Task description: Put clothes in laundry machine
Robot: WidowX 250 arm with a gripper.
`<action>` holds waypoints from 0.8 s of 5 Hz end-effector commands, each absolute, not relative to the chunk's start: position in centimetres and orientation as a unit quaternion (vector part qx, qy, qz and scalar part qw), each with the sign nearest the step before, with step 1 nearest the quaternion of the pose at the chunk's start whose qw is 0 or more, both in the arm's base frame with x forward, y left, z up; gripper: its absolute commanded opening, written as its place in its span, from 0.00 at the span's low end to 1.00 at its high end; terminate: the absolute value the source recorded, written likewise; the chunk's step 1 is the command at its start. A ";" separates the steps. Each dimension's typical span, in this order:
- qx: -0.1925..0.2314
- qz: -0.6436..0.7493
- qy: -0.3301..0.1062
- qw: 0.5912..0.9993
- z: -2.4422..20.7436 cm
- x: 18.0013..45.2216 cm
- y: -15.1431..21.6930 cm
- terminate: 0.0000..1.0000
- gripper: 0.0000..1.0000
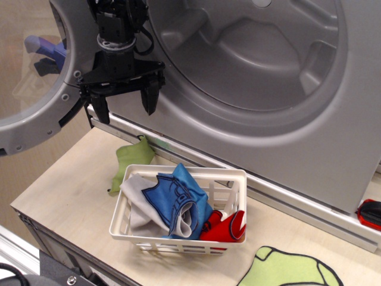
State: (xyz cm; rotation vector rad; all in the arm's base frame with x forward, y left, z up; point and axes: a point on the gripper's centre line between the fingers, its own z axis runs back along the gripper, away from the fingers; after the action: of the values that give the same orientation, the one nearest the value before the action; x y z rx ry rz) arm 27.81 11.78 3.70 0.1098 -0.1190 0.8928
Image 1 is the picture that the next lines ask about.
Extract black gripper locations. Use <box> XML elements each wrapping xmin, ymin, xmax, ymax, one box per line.
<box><xmin>76</xmin><ymin>48</ymin><xmax>165</xmax><ymax>124</ymax></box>

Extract blue and grey cloth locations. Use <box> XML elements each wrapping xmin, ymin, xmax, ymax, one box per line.
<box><xmin>120</xmin><ymin>163</ymin><xmax>213</xmax><ymax>240</ymax></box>

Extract red cloth with dark trim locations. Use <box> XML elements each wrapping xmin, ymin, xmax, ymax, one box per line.
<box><xmin>199</xmin><ymin>210</ymin><xmax>246</xmax><ymax>243</ymax></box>

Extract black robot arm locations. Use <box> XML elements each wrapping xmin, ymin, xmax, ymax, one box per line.
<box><xmin>76</xmin><ymin>1</ymin><xmax>165</xmax><ymax>124</ymax></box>

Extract grey round machine door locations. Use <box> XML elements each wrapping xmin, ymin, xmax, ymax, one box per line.
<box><xmin>1</xmin><ymin>1</ymin><xmax>98</xmax><ymax>156</ymax></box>

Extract white plastic laundry basket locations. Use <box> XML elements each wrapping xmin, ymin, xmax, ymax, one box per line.
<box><xmin>110</xmin><ymin>163</ymin><xmax>246</xmax><ymax>255</ymax></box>

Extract grey toy washing machine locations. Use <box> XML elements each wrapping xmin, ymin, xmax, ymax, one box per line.
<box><xmin>108</xmin><ymin>1</ymin><xmax>380</xmax><ymax>212</ymax></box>

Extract green cloth behind basket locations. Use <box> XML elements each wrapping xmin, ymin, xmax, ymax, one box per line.
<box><xmin>107</xmin><ymin>135</ymin><xmax>155</xmax><ymax>194</ymax></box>

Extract blue plastic object behind door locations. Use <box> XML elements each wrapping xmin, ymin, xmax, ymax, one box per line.
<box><xmin>24</xmin><ymin>35</ymin><xmax>67</xmax><ymax>77</ymax></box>

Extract green felt shirt cutout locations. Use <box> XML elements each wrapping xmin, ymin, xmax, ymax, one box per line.
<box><xmin>238</xmin><ymin>246</ymin><xmax>343</xmax><ymax>285</ymax></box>

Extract red and black tool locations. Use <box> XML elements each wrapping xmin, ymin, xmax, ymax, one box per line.
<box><xmin>356</xmin><ymin>199</ymin><xmax>380</xmax><ymax>231</ymax></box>

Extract black metal bracket with bolt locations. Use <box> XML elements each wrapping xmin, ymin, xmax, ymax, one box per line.
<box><xmin>39</xmin><ymin>250</ymin><xmax>107</xmax><ymax>286</ymax></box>

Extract black cable bottom left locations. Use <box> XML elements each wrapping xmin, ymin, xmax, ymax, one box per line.
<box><xmin>0</xmin><ymin>263</ymin><xmax>28</xmax><ymax>286</ymax></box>

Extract aluminium profile rail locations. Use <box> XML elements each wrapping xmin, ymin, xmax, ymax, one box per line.
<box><xmin>86</xmin><ymin>104</ymin><xmax>381</xmax><ymax>253</ymax></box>

